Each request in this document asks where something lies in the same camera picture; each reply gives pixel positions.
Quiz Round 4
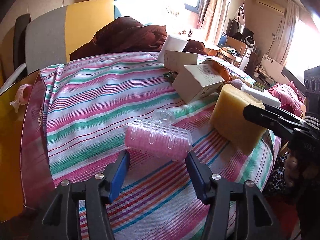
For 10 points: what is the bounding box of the white foam pad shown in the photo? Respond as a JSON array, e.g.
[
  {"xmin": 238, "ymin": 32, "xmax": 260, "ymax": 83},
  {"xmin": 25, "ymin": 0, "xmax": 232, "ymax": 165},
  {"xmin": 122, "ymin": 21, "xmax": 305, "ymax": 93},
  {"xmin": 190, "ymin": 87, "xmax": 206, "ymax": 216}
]
[{"xmin": 241, "ymin": 84, "xmax": 281, "ymax": 107}]

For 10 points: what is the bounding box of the beige barcode carton box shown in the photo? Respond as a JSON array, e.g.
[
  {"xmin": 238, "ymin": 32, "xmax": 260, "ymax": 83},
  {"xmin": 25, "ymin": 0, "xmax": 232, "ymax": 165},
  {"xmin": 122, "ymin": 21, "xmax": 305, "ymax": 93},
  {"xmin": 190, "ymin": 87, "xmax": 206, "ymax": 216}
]
[{"xmin": 172, "ymin": 64, "xmax": 224, "ymax": 105}]

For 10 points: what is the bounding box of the black speaker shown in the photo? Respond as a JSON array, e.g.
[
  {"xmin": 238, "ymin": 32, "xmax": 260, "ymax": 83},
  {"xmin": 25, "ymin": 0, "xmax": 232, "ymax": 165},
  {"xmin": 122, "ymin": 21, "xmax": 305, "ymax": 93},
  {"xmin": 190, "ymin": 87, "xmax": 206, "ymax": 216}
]
[{"xmin": 226, "ymin": 19, "xmax": 254, "ymax": 42}]

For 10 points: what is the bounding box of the pink bedding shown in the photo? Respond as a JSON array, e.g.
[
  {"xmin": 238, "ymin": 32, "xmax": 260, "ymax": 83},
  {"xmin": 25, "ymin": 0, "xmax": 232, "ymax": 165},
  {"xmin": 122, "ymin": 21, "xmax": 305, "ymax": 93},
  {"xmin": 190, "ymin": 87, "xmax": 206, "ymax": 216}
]
[{"xmin": 267, "ymin": 81, "xmax": 303, "ymax": 117}]

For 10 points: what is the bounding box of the maroon cloth pile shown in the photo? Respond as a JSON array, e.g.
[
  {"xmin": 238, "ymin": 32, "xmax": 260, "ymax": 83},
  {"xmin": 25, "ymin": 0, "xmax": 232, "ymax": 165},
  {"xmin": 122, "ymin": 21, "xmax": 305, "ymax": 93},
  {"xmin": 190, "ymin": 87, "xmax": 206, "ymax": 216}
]
[{"xmin": 69, "ymin": 16, "xmax": 208, "ymax": 61}]

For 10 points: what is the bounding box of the black rolled mat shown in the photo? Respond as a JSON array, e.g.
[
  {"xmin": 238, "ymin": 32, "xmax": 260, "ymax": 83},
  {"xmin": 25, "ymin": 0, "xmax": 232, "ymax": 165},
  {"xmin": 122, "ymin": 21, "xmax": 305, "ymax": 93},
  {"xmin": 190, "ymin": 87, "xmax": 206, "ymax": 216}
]
[{"xmin": 12, "ymin": 14, "xmax": 31, "ymax": 70}]

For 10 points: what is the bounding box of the cardboard box with holes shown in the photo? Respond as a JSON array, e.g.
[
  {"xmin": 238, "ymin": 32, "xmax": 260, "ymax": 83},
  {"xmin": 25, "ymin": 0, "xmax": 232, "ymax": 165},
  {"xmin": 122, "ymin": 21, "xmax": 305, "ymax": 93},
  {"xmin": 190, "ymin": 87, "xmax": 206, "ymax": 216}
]
[{"xmin": 260, "ymin": 54, "xmax": 283, "ymax": 80}]

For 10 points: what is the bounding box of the blue chair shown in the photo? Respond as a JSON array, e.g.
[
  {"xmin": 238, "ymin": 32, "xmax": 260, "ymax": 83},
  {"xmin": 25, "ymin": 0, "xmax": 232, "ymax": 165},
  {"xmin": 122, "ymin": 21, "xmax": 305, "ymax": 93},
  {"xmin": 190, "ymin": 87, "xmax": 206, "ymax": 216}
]
[{"xmin": 218, "ymin": 31, "xmax": 227, "ymax": 47}]

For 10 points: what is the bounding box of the white small carton box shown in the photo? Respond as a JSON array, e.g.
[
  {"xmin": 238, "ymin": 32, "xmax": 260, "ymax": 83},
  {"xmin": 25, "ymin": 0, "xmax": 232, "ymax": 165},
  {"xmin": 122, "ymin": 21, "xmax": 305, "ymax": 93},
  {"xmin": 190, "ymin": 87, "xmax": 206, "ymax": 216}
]
[{"xmin": 164, "ymin": 50, "xmax": 198, "ymax": 73}]

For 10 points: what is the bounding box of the white desk fan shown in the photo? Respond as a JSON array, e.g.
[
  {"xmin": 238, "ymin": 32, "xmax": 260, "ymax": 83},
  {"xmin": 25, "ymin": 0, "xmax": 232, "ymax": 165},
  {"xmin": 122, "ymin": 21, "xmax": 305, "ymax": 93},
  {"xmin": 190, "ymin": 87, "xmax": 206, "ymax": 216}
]
[{"xmin": 244, "ymin": 36, "xmax": 255, "ymax": 49}]

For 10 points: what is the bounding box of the green cracker pack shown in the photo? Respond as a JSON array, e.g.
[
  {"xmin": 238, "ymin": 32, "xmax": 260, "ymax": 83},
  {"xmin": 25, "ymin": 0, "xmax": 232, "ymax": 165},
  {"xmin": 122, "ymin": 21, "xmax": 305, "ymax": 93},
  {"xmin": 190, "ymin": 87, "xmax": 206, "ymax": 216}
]
[{"xmin": 163, "ymin": 72, "xmax": 178, "ymax": 83}]

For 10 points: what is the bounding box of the orange snack bag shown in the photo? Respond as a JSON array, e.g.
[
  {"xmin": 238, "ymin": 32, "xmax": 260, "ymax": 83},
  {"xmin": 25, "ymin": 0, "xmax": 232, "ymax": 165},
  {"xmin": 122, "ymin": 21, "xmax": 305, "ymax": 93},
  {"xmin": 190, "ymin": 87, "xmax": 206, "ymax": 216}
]
[{"xmin": 201, "ymin": 58, "xmax": 230, "ymax": 82}]

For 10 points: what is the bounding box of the striped tablecloth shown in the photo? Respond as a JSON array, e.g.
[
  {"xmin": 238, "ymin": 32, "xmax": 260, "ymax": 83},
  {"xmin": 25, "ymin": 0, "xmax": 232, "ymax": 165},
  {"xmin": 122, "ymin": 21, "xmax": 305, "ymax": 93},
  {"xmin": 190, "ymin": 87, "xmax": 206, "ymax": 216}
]
[{"xmin": 41, "ymin": 52, "xmax": 280, "ymax": 239}]

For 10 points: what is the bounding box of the pink sock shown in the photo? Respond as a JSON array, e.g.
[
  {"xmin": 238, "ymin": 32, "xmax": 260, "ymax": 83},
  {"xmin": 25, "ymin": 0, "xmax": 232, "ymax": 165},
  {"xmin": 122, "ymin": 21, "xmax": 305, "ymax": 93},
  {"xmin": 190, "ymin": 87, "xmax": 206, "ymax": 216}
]
[{"xmin": 229, "ymin": 79, "xmax": 244, "ymax": 90}]

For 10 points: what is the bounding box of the yellow sponge block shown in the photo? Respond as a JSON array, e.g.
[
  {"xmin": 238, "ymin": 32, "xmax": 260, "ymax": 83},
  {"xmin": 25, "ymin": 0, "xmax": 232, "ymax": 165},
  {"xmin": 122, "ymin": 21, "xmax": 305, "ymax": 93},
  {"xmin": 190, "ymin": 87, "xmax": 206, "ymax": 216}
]
[{"xmin": 209, "ymin": 84, "xmax": 266, "ymax": 155}]

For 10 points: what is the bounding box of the wooden side desk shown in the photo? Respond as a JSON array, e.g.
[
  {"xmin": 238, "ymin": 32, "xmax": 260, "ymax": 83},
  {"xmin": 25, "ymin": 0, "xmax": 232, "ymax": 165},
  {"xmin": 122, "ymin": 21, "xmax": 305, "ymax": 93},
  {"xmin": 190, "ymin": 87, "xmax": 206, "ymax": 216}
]
[{"xmin": 207, "ymin": 36, "xmax": 252, "ymax": 71}]

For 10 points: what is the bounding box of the white foam block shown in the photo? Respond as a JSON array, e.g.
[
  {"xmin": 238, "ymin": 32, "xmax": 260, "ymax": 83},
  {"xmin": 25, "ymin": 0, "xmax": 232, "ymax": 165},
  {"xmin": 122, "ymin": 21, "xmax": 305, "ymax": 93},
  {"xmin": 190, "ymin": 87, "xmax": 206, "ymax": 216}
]
[{"xmin": 157, "ymin": 35, "xmax": 188, "ymax": 63}]

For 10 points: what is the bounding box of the grey yellow chair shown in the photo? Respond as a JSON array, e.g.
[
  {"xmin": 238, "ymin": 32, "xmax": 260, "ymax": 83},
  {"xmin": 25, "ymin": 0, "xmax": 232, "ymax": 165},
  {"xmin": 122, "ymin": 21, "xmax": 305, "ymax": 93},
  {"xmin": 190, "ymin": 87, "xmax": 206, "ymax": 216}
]
[{"xmin": 0, "ymin": 0, "xmax": 123, "ymax": 88}]

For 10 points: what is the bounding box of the person's right hand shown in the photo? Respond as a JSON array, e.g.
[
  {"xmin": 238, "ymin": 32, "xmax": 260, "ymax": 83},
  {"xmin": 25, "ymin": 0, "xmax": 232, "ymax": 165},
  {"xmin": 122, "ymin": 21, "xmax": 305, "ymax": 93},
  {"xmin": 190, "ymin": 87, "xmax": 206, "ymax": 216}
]
[{"xmin": 284, "ymin": 151, "xmax": 305, "ymax": 187}]

